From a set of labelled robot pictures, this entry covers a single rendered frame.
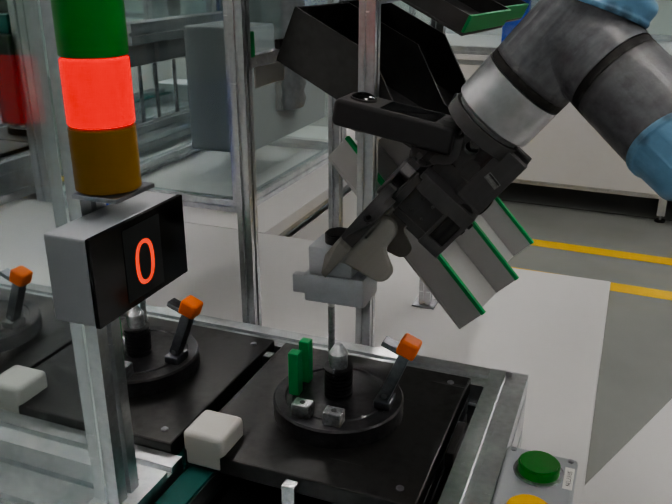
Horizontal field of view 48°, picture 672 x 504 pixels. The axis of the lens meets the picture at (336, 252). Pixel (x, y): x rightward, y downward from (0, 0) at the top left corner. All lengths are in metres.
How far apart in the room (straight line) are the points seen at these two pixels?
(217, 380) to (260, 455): 0.15
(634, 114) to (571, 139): 4.07
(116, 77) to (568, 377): 0.80
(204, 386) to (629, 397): 2.15
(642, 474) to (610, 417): 1.74
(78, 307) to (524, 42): 0.40
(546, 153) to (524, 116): 4.07
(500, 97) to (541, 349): 0.66
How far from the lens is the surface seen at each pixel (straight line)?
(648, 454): 1.03
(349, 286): 0.73
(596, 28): 0.61
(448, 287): 0.95
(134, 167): 0.59
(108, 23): 0.57
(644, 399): 2.86
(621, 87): 0.60
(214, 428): 0.77
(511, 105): 0.63
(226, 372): 0.91
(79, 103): 0.57
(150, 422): 0.83
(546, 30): 0.62
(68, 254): 0.57
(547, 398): 1.09
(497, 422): 0.85
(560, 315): 1.34
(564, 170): 4.71
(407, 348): 0.75
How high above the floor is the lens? 1.42
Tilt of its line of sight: 21 degrees down
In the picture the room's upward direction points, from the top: straight up
